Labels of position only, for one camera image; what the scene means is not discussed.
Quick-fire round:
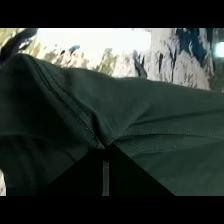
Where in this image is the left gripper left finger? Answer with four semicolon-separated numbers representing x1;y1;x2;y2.
42;148;105;197

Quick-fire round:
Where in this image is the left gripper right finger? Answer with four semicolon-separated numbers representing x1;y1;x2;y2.
108;143;176;197

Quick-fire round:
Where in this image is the dark green shirt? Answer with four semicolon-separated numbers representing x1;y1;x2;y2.
0;53;224;197

